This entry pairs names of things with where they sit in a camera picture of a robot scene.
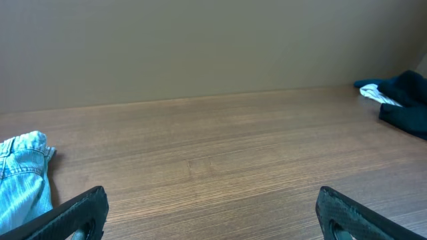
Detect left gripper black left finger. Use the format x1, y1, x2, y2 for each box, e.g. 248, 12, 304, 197
1, 186, 109, 240

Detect light blue folded jeans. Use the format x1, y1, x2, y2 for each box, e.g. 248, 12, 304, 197
1, 131, 55, 234

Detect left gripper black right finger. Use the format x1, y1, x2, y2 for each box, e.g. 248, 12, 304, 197
316, 186, 426, 240

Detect blue garment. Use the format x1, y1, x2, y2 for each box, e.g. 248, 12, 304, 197
354, 79, 384, 89

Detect white garment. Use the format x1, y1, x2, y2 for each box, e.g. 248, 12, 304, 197
360, 83, 401, 107

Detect dark green shorts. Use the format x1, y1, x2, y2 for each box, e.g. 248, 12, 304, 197
378, 70, 426, 140

